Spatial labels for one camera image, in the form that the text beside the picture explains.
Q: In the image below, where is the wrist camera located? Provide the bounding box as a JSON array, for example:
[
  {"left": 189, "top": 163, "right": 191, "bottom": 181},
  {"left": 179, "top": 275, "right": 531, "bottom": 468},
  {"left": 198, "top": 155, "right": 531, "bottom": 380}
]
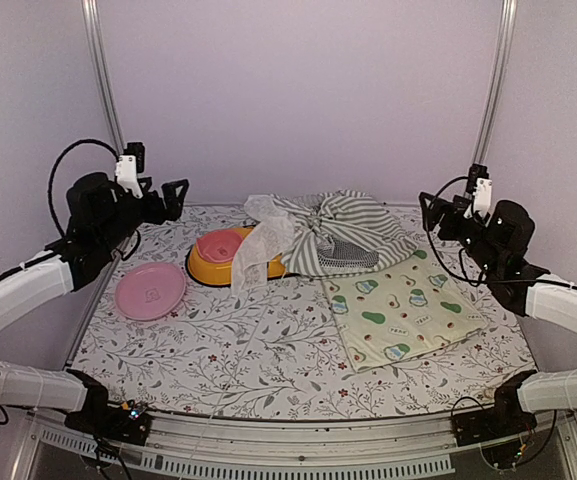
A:
[
  {"left": 464, "top": 163, "right": 492, "bottom": 220},
  {"left": 115, "top": 142, "right": 145, "bottom": 199}
]

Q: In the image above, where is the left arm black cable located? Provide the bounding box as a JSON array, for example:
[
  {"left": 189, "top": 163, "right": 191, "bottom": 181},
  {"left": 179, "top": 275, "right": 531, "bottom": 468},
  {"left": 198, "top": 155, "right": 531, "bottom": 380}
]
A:
[{"left": 47, "top": 139, "right": 119, "bottom": 236}]

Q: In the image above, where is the avocado print cushion mat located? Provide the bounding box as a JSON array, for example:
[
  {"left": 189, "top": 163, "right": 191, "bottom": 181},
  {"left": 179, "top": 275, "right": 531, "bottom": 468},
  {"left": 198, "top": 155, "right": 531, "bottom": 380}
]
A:
[{"left": 323, "top": 248, "right": 487, "bottom": 373}]

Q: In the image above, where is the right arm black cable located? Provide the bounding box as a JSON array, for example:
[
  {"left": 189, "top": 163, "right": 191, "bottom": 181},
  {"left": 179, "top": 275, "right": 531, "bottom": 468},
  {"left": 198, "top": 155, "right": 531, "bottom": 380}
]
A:
[{"left": 425, "top": 175, "right": 489, "bottom": 287}]

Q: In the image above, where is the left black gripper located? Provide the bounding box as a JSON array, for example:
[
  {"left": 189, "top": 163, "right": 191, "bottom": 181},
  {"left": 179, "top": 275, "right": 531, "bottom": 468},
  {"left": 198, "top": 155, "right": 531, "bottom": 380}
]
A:
[{"left": 97, "top": 177, "right": 190, "bottom": 252}]

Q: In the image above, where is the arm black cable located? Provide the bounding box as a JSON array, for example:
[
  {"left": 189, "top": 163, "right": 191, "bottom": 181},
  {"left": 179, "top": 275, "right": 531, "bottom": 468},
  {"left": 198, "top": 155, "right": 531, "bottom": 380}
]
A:
[
  {"left": 47, "top": 139, "right": 119, "bottom": 236},
  {"left": 425, "top": 175, "right": 489, "bottom": 287}
]

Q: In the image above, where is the aluminium frame post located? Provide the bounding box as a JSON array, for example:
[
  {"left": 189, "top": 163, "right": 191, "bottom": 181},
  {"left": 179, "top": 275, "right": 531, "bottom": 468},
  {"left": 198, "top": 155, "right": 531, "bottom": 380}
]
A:
[
  {"left": 472, "top": 0, "right": 518, "bottom": 165},
  {"left": 80, "top": 0, "right": 124, "bottom": 151}
]

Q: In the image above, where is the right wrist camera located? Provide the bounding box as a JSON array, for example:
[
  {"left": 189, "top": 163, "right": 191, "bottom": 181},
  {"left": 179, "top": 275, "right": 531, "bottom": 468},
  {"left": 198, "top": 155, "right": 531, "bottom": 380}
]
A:
[{"left": 464, "top": 163, "right": 492, "bottom": 220}]

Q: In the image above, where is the floral table cloth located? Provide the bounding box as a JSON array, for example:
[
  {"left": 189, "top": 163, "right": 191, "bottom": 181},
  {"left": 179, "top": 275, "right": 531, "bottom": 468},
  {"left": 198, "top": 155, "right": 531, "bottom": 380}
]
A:
[{"left": 71, "top": 205, "right": 534, "bottom": 421}]

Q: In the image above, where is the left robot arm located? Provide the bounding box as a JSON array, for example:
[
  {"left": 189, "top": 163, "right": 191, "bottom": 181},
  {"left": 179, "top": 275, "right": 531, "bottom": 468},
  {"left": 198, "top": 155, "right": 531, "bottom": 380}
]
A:
[{"left": 0, "top": 172, "right": 189, "bottom": 434}]

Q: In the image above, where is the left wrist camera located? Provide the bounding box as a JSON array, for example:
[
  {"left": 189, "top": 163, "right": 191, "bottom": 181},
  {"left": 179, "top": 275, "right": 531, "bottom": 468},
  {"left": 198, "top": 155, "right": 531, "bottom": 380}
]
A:
[{"left": 115, "top": 142, "right": 145, "bottom": 199}]

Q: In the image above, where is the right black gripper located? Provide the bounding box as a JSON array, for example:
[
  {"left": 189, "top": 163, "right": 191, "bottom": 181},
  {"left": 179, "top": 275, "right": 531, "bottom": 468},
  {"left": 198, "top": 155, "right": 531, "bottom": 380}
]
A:
[{"left": 421, "top": 192, "right": 502, "bottom": 278}]

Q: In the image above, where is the right aluminium frame post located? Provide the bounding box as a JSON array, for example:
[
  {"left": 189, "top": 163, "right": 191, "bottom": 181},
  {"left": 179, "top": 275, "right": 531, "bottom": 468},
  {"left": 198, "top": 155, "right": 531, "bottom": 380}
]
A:
[{"left": 472, "top": 0, "right": 518, "bottom": 165}]

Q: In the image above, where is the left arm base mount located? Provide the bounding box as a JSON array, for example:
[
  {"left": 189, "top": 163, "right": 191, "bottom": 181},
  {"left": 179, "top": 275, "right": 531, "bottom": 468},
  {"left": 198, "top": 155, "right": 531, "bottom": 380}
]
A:
[{"left": 64, "top": 404, "right": 153, "bottom": 446}]

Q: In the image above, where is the pink round plate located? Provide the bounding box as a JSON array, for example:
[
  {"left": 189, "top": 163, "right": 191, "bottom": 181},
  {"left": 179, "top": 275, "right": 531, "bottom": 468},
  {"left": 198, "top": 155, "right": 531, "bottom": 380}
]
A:
[{"left": 114, "top": 262, "right": 187, "bottom": 322}]

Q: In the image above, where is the pink bowl in feeder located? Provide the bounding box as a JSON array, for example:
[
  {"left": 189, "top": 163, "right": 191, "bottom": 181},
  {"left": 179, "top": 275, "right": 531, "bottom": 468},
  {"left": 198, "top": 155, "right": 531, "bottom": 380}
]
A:
[{"left": 196, "top": 229, "right": 243, "bottom": 264}]

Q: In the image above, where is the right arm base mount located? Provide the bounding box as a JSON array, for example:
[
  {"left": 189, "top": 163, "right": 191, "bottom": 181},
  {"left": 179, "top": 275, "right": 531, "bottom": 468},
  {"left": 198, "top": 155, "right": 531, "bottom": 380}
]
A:
[{"left": 450, "top": 396, "right": 537, "bottom": 470}]

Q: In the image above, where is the left aluminium frame post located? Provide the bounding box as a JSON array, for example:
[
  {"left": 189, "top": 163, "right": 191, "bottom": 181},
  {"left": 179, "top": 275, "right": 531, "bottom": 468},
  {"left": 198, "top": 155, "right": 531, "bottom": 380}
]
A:
[{"left": 80, "top": 0, "right": 124, "bottom": 151}]

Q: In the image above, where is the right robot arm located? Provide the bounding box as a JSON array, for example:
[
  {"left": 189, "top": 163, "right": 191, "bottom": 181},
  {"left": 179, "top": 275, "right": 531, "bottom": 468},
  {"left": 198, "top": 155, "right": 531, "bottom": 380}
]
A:
[{"left": 419, "top": 192, "right": 577, "bottom": 436}]

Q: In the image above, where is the striped fabric pet tent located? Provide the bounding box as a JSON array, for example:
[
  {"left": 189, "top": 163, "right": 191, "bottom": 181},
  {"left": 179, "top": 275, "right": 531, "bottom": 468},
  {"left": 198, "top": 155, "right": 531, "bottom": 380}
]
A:
[{"left": 230, "top": 190, "right": 417, "bottom": 297}]

